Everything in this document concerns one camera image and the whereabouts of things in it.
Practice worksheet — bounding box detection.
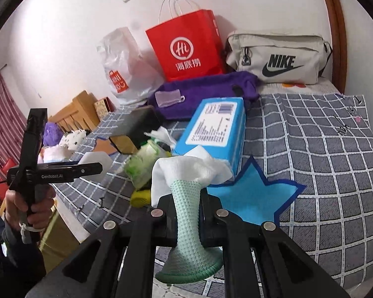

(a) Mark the yellow Adidas pouch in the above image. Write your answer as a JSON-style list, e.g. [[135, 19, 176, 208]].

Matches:
[[130, 189, 151, 208]]

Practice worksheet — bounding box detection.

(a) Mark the green white plastic packet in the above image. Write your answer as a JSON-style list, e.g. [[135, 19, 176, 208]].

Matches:
[[124, 139, 171, 190]]

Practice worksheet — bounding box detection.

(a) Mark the white cloth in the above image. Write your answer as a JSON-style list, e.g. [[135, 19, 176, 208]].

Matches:
[[151, 145, 234, 207]]

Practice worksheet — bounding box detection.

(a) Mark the person's left hand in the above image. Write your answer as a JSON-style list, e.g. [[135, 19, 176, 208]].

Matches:
[[4, 185, 56, 231]]

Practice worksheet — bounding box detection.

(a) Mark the brown star felt patch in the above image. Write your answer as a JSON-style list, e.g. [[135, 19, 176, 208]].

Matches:
[[93, 138, 118, 156]]

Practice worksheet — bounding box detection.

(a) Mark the white spotted plush toy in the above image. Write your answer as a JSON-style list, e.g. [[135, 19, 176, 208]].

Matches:
[[59, 130, 87, 151]]

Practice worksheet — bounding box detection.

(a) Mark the purple plush toy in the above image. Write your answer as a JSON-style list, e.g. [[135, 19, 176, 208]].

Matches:
[[44, 122, 64, 147]]

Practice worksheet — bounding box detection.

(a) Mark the blue star felt patch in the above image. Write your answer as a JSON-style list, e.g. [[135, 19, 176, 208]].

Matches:
[[207, 157, 306, 225]]

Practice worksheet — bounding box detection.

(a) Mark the wooden bed headboard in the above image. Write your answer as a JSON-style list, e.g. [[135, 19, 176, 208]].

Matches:
[[48, 90, 99, 133]]

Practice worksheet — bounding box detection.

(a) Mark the patterned brown box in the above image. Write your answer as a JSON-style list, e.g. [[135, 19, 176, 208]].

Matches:
[[93, 97, 116, 121]]

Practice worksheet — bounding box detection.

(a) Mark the dark green tin box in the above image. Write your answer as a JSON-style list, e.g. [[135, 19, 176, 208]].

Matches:
[[109, 106, 162, 155]]

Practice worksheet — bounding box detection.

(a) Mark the white Miniso plastic bag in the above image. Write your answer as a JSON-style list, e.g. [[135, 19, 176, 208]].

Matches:
[[96, 28, 164, 105]]

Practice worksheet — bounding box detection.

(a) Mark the blue tissue pack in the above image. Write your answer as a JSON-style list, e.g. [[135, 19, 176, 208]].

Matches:
[[173, 97, 246, 176]]

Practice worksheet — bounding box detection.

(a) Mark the purple fabric tray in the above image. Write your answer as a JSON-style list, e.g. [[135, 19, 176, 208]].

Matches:
[[147, 71, 259, 120]]

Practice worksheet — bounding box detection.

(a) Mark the grey checked blanket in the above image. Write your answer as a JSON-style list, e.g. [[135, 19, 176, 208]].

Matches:
[[54, 94, 373, 289]]

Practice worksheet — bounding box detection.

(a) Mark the red paper shopping bag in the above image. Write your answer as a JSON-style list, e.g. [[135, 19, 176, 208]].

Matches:
[[145, 9, 226, 82]]

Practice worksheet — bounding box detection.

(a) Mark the beige Nike waist bag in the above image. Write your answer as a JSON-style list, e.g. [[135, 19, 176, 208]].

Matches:
[[226, 30, 332, 85]]

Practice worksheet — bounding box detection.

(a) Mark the brown wooden door frame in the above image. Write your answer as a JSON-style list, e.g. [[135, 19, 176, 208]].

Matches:
[[324, 0, 348, 93]]

